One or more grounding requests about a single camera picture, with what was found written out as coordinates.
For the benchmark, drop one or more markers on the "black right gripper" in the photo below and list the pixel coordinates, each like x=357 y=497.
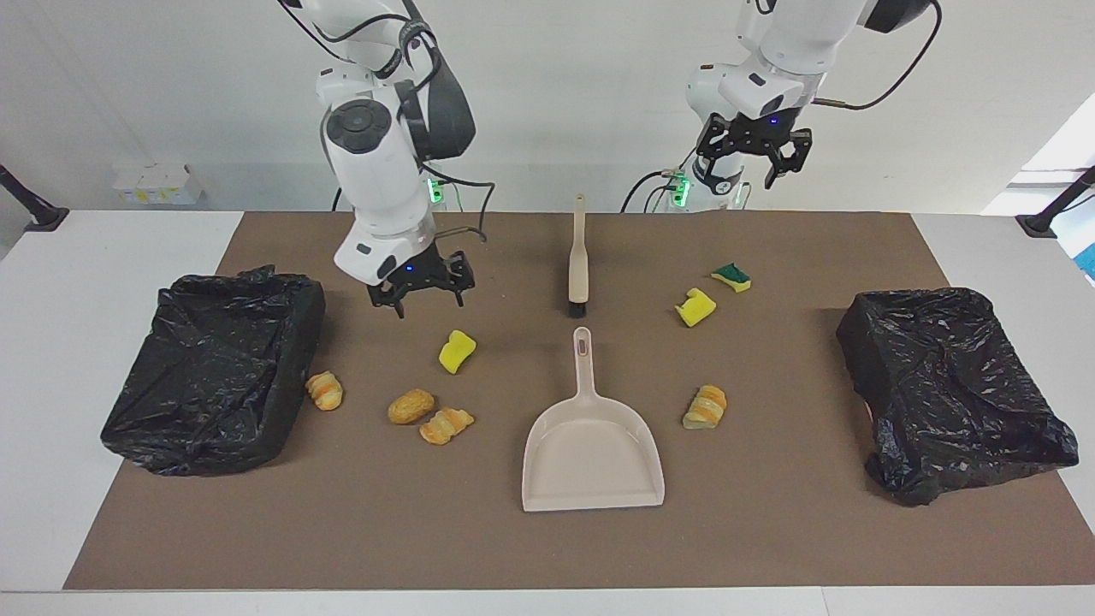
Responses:
x=419 y=274

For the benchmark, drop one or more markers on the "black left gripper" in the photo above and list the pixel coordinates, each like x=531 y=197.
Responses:
x=753 y=133

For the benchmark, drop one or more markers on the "green and yellow sponge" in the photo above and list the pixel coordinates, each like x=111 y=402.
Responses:
x=732 y=277

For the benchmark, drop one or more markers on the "golden bread roll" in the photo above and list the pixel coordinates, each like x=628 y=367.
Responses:
x=411 y=407

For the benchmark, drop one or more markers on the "notched yellow sponge piece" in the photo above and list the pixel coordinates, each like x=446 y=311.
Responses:
x=697 y=310

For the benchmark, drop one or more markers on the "beige hand brush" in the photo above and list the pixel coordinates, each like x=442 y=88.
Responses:
x=578 y=274

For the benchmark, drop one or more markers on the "beige plastic dustpan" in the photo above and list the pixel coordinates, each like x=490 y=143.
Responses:
x=590 y=453

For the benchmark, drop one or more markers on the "pale striped croissant piece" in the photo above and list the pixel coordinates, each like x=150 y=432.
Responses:
x=706 y=408

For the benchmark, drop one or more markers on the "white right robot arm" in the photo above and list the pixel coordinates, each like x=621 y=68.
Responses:
x=376 y=171

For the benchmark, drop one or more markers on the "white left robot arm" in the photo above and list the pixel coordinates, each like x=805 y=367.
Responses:
x=804 y=34

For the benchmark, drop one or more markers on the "bin with black bag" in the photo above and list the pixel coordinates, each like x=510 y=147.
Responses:
x=949 y=385
x=214 y=368

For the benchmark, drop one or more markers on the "brown table mat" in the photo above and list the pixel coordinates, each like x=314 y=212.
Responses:
x=547 y=547

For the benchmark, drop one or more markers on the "white box with yellow labels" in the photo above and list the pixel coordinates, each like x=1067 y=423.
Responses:
x=158 y=184

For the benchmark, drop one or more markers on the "black stand foot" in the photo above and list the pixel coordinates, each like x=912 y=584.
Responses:
x=43 y=218
x=1044 y=224

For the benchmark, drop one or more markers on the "blue object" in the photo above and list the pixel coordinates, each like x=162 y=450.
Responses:
x=1088 y=261

